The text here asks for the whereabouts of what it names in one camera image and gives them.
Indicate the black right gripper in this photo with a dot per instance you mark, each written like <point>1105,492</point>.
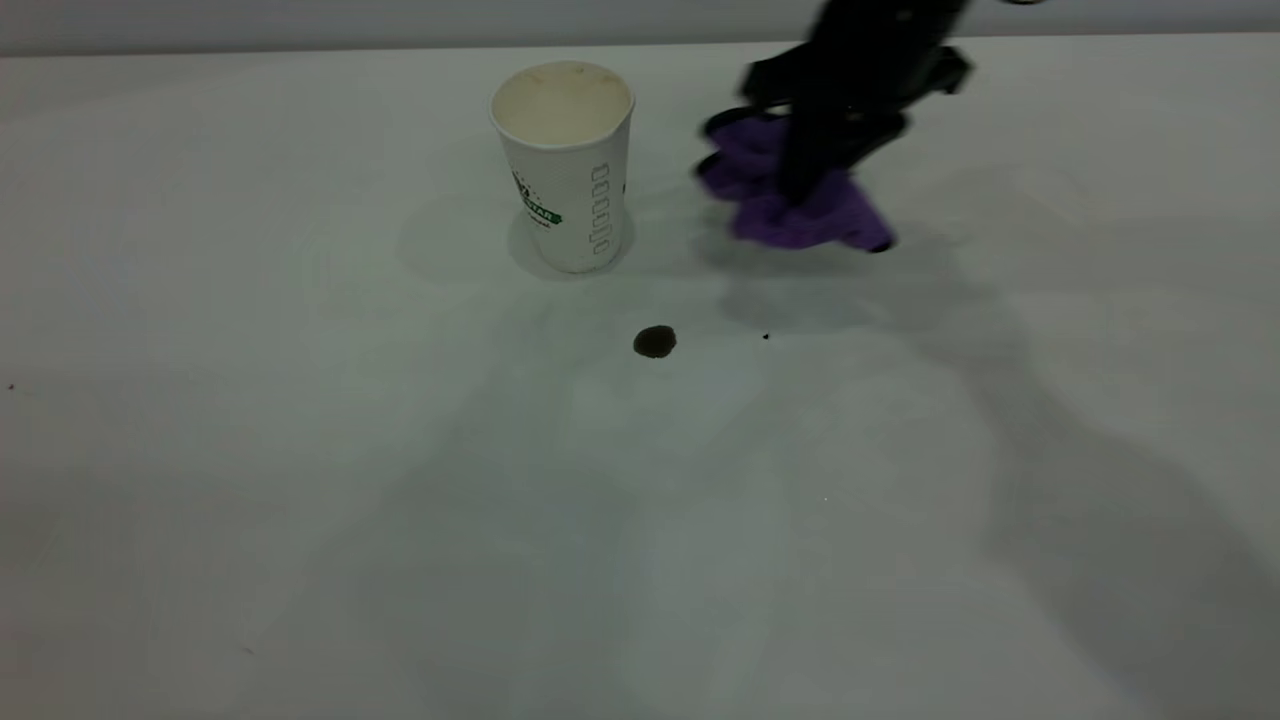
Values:
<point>870,55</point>

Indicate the purple cloth with black trim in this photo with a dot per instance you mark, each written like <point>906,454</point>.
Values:
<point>770,205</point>

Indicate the dark coffee spill spot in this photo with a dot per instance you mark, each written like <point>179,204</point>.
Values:
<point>655,342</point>

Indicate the white paper coffee cup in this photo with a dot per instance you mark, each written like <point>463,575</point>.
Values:
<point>565,170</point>

